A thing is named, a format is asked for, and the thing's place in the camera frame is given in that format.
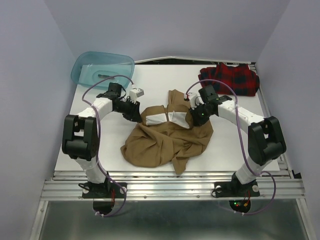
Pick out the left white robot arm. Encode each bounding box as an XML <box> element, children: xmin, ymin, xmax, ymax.
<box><xmin>61</xmin><ymin>82</ymin><xmax>144</xmax><ymax>199</ymax></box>

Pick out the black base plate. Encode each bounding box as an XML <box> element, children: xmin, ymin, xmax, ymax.
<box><xmin>211</xmin><ymin>181</ymin><xmax>260</xmax><ymax>198</ymax></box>
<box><xmin>78</xmin><ymin>181</ymin><xmax>127</xmax><ymax>199</ymax></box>

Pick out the tan skirt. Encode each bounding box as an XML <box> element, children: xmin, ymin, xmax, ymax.
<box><xmin>120</xmin><ymin>89</ymin><xmax>214</xmax><ymax>175</ymax></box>

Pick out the aluminium rail frame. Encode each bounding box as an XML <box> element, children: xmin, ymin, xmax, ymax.
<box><xmin>29</xmin><ymin>58</ymin><xmax>311</xmax><ymax>240</ymax></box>

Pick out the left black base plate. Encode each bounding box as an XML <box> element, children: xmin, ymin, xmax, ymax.
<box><xmin>78</xmin><ymin>181</ymin><xmax>127</xmax><ymax>199</ymax></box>

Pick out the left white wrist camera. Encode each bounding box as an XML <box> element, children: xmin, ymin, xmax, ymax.
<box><xmin>129</xmin><ymin>88</ymin><xmax>144</xmax><ymax>103</ymax></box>

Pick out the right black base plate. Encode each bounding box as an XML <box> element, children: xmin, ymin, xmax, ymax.
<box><xmin>211</xmin><ymin>181</ymin><xmax>260</xmax><ymax>198</ymax></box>

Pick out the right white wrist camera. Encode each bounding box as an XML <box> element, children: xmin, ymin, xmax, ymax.
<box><xmin>184</xmin><ymin>92</ymin><xmax>202</xmax><ymax>109</ymax></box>

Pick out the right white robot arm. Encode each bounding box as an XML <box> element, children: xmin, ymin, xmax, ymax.
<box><xmin>184</xmin><ymin>85</ymin><xmax>287</xmax><ymax>198</ymax></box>

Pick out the red plaid skirt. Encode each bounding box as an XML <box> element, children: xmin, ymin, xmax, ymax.
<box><xmin>198</xmin><ymin>63</ymin><xmax>260</xmax><ymax>97</ymax></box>

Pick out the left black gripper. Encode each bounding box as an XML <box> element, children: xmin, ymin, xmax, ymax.
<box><xmin>114</xmin><ymin>98</ymin><xmax>142</xmax><ymax>123</ymax></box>

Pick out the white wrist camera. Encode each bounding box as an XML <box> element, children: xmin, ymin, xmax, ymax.
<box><xmin>184</xmin><ymin>92</ymin><xmax>202</xmax><ymax>109</ymax></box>
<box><xmin>129</xmin><ymin>88</ymin><xmax>144</xmax><ymax>103</ymax></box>

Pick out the teal plastic basket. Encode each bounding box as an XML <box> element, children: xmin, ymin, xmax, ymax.
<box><xmin>70</xmin><ymin>51</ymin><xmax>135</xmax><ymax>90</ymax></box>

